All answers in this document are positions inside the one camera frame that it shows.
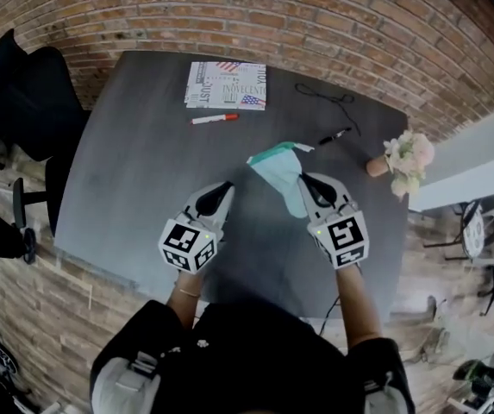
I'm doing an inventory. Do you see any light blue zip pouch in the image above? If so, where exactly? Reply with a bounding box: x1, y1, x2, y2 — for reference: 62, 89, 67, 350
246, 141, 316, 220

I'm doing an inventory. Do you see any person's left forearm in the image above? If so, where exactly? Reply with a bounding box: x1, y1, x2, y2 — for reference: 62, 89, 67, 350
166, 271, 208, 330

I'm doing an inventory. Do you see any thin black cable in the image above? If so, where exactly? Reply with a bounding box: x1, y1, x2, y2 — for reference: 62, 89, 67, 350
294, 82, 362, 138

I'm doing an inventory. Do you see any black office chair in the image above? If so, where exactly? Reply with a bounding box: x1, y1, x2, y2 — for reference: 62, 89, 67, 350
0, 28, 91, 266

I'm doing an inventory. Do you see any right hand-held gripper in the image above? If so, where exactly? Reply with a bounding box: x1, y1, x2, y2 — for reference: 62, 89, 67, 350
297, 172, 370, 272

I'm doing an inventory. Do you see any person's black top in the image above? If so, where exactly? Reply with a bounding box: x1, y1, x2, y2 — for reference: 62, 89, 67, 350
90, 298, 416, 414

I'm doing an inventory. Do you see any white and pink flower bouquet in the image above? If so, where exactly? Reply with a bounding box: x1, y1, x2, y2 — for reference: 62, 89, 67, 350
383, 129, 437, 198

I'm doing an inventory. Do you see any black marker pen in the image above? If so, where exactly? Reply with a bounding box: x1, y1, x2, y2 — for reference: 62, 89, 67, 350
317, 127, 353, 147

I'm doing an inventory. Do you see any black wicker patio chair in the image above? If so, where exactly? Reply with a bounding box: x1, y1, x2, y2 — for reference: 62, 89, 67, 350
422, 191, 494, 261

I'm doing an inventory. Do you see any pink vase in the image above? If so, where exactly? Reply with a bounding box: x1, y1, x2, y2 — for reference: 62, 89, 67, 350
366, 158, 391, 178

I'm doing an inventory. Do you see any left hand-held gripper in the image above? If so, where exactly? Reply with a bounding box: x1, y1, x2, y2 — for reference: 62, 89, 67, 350
158, 180, 236, 276

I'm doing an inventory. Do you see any printed white booklet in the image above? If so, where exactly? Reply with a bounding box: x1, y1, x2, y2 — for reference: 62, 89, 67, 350
184, 60, 268, 112

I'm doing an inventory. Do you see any person's grey shoulder strap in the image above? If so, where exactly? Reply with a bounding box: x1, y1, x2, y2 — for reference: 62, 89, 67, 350
91, 350, 162, 414
361, 372, 408, 414

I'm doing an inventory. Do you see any person's right forearm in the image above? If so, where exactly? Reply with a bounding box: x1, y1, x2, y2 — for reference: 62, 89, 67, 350
335, 265, 385, 356

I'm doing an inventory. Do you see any white marker with red cap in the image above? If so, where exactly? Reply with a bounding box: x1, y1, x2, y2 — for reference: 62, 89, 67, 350
190, 112, 241, 126

